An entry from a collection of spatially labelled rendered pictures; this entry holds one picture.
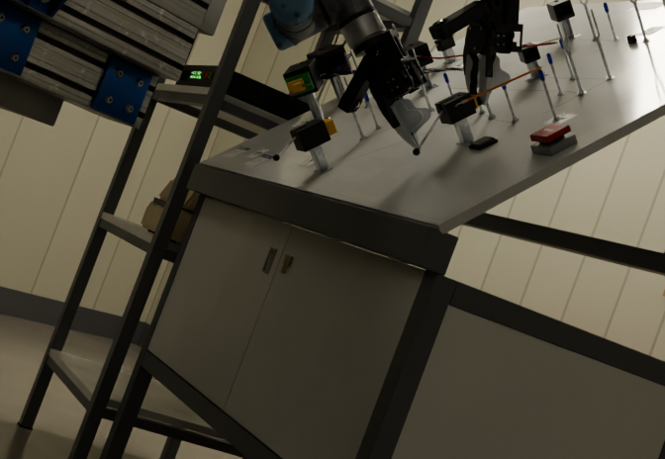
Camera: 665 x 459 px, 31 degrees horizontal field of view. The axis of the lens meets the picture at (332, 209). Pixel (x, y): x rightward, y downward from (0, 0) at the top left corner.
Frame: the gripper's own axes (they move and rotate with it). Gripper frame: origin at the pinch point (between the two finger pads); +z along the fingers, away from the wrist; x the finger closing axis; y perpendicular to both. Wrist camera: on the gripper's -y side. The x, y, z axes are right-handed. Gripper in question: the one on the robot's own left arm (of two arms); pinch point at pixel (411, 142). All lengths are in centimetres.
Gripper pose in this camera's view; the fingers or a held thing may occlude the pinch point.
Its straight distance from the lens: 219.6
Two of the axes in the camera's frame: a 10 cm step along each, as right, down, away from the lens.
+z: 4.6, 8.9, -0.5
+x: 4.3, -1.7, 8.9
